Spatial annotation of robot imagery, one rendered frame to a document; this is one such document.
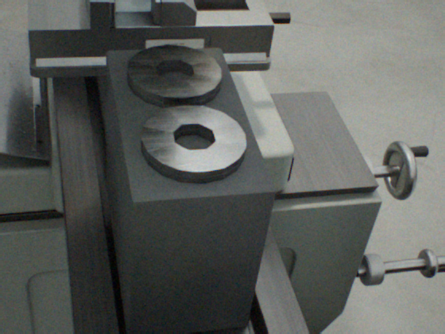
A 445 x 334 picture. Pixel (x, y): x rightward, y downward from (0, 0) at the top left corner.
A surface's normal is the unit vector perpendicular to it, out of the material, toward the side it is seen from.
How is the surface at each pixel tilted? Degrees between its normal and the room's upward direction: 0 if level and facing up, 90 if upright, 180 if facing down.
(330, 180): 0
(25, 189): 90
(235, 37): 90
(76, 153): 0
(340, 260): 90
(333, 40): 0
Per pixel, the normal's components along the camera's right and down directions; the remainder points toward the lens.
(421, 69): 0.11, -0.75
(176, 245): 0.21, 0.66
